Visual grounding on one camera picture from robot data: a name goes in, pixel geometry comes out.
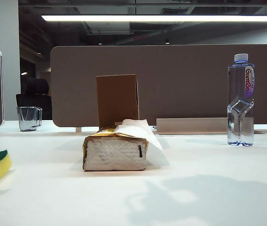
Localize clear plastic water bottle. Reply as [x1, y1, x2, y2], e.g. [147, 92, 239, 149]
[227, 53, 255, 147]

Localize brown cardboard box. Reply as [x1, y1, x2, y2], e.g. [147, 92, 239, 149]
[95, 74, 141, 129]

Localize white tissue sheet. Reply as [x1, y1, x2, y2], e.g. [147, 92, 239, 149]
[114, 119, 171, 167]

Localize gold tissue pack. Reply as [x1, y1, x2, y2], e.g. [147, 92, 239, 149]
[82, 127, 149, 172]

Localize large brown desk divider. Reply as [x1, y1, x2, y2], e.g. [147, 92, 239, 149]
[50, 43, 267, 128]

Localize long ceiling light strip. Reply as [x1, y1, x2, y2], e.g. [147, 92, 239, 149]
[41, 15, 267, 23]

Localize black office chair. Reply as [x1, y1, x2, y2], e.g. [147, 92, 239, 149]
[15, 76, 52, 121]

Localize clear glass mug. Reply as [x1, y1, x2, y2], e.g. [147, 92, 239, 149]
[16, 106, 43, 132]

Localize beige metal cable tray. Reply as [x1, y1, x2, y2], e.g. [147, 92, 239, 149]
[156, 117, 228, 135]

